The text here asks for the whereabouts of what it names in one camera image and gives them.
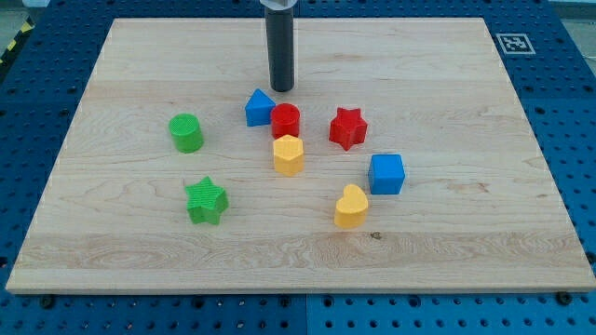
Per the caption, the blue cube block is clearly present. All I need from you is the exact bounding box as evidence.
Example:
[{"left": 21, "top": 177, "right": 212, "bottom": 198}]
[{"left": 368, "top": 154, "right": 406, "bottom": 194}]

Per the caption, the yellow hexagon block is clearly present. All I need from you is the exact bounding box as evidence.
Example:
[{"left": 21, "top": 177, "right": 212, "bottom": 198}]
[{"left": 273, "top": 135, "right": 305, "bottom": 177}]

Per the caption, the red cylinder block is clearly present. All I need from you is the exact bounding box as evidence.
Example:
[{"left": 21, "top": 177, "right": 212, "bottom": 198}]
[{"left": 270, "top": 103, "right": 300, "bottom": 139}]

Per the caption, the red star block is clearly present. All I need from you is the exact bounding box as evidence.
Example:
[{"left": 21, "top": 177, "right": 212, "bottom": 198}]
[{"left": 329, "top": 107, "right": 368, "bottom": 151}]

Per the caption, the yellow heart block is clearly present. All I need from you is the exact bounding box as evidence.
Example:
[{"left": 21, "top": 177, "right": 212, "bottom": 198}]
[{"left": 333, "top": 184, "right": 369, "bottom": 229}]

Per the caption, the blue triangle block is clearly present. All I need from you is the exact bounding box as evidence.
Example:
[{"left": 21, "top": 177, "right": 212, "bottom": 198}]
[{"left": 245, "top": 88, "right": 276, "bottom": 127}]

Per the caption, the green star block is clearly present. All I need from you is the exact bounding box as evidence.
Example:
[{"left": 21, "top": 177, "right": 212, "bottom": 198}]
[{"left": 184, "top": 176, "right": 229, "bottom": 225}]

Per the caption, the light wooden board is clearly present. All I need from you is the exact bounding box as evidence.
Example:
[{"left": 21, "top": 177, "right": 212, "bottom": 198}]
[{"left": 7, "top": 18, "right": 595, "bottom": 295}]

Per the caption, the green cylinder block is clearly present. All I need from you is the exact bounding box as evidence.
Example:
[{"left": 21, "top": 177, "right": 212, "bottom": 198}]
[{"left": 169, "top": 114, "right": 204, "bottom": 154}]

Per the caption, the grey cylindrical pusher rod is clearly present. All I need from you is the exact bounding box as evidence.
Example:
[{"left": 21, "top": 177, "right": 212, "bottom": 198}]
[{"left": 264, "top": 2, "right": 294, "bottom": 92}]

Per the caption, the white fiducial marker tag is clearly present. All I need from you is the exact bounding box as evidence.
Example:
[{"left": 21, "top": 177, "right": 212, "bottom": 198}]
[{"left": 496, "top": 33, "right": 535, "bottom": 55}]

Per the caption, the white rod mount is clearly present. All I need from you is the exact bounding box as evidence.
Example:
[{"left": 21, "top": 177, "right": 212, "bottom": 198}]
[{"left": 260, "top": 0, "right": 298, "bottom": 11}]

